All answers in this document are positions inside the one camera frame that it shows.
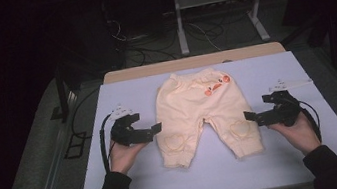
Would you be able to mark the cream yellow baby pants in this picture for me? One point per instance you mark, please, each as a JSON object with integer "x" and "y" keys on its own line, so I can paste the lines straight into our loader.
{"x": 192, "y": 111}

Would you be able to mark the person's left hand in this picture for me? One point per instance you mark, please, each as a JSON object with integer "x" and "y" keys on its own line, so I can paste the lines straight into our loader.
{"x": 122, "y": 158}

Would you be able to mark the wooden table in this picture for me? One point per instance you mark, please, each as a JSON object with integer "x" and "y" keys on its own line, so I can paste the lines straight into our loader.
{"x": 139, "y": 72}

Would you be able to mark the black floor frame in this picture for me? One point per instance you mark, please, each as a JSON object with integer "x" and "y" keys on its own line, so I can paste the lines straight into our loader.
{"x": 75, "y": 145}

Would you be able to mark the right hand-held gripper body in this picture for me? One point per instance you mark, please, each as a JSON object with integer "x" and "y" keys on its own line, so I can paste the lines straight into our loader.
{"x": 285, "y": 112}

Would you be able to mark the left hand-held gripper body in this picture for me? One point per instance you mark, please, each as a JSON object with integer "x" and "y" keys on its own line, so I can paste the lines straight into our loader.
{"x": 125, "y": 134}

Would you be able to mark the person's right hand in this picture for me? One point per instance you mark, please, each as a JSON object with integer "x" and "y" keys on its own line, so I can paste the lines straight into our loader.
{"x": 302, "y": 136}

